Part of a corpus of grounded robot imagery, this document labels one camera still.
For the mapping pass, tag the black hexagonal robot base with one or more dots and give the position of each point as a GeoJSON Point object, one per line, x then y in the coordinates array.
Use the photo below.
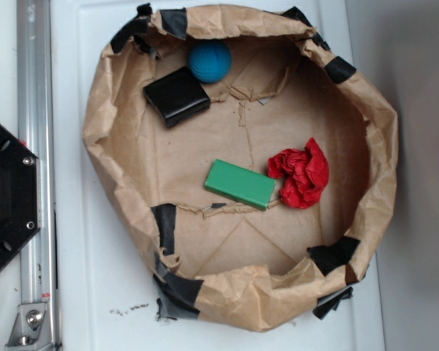
{"type": "Point", "coordinates": [19, 218]}

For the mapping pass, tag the green box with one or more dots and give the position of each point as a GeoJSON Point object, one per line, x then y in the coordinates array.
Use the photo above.
{"type": "Point", "coordinates": [240, 184]}

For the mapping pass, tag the black box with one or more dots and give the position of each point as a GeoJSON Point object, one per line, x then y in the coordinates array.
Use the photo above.
{"type": "Point", "coordinates": [177, 96]}

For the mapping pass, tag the crumpled red paper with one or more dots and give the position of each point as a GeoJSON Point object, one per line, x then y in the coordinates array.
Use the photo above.
{"type": "Point", "coordinates": [306, 174]}

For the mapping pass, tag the blue ball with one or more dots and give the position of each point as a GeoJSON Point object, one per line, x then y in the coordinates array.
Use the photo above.
{"type": "Point", "coordinates": [210, 60]}

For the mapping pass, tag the brown paper bag enclosure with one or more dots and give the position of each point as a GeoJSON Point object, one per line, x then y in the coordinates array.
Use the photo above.
{"type": "Point", "coordinates": [213, 258]}

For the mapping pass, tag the aluminium frame rail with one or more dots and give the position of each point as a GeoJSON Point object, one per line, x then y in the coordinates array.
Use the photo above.
{"type": "Point", "coordinates": [38, 259]}

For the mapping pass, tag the metal corner bracket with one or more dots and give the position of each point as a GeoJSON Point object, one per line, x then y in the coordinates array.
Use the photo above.
{"type": "Point", "coordinates": [31, 329]}

